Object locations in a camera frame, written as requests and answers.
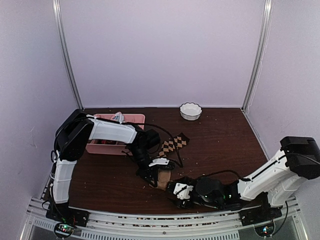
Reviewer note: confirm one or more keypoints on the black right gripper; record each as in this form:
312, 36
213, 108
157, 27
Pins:
182, 204

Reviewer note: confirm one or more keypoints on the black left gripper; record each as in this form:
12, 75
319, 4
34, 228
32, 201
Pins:
152, 172

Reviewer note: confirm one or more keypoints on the tan ribbed sock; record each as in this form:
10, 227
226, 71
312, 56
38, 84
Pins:
164, 177

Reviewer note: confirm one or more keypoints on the brown argyle patterned sock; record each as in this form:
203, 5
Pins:
169, 146

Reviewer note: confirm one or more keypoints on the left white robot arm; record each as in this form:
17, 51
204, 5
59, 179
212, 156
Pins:
70, 143

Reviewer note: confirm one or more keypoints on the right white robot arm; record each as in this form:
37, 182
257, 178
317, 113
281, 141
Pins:
297, 161

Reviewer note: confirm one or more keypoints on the rolled socks in box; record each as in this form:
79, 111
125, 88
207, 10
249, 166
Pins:
118, 117

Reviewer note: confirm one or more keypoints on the pink divided storage box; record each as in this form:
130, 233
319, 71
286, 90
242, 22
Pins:
104, 147

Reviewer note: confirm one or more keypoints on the white scalloped ceramic bowl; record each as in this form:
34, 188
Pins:
190, 111

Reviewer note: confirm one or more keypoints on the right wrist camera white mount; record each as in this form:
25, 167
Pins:
181, 190

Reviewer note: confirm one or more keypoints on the aluminium front rail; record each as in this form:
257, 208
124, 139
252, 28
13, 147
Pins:
196, 226

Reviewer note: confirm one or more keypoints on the left aluminium corner post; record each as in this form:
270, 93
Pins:
65, 53

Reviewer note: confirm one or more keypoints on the aluminium corner post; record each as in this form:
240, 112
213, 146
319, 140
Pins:
65, 53
262, 42

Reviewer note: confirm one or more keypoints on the right aluminium corner post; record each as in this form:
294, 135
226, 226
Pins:
262, 42

